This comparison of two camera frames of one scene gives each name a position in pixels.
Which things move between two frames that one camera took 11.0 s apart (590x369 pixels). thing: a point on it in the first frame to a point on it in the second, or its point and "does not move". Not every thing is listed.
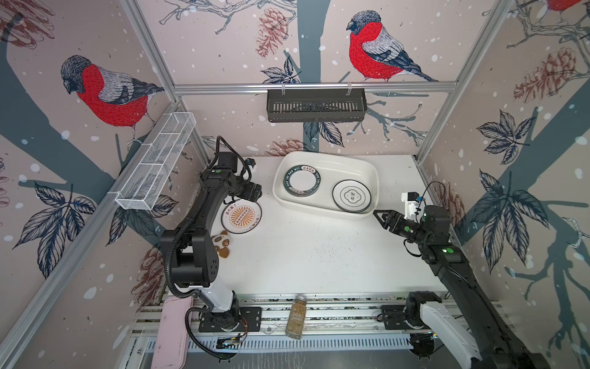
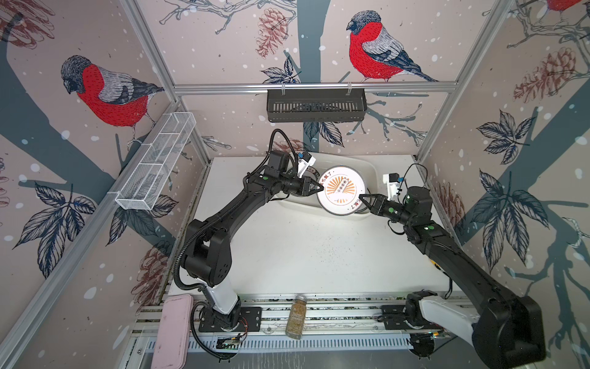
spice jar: (296, 318) does not move
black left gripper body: (246, 190) to (293, 185)
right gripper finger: (390, 219) to (378, 205)
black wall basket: (316, 106) does not move
